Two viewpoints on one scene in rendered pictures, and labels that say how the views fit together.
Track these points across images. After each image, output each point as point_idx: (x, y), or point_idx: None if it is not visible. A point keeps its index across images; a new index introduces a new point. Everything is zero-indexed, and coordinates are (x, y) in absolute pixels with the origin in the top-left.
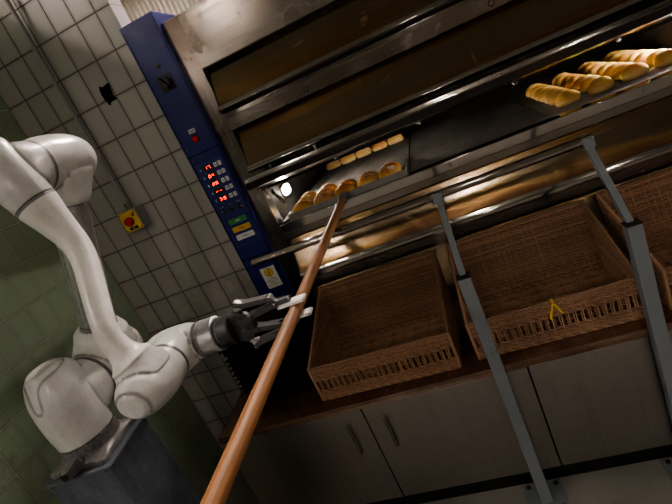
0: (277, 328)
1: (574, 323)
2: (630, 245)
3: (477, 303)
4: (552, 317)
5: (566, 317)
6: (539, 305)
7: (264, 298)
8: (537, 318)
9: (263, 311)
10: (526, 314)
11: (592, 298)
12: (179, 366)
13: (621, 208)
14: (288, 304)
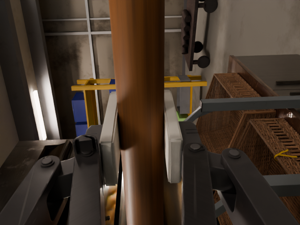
0: (209, 172)
1: (298, 147)
2: (216, 104)
3: (274, 176)
4: (295, 158)
5: (293, 151)
6: (282, 163)
7: (28, 172)
8: (298, 166)
9: (87, 197)
10: (296, 172)
11: (270, 137)
12: None
13: (192, 114)
14: (108, 114)
